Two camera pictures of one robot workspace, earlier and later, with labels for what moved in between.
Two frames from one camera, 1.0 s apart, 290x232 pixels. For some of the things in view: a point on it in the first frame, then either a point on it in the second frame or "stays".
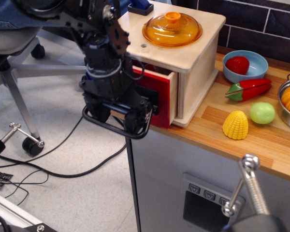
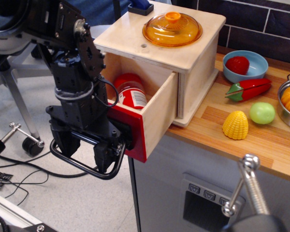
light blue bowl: [258, 66] stays
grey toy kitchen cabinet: [179, 186] stays
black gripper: [113, 82] to [88, 113]
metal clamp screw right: [248, 165] stays
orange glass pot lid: [171, 29] stays
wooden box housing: [184, 39] stays
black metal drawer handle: [139, 136] to [105, 176]
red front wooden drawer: [166, 83] to [148, 126]
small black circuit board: [3, 176] stays
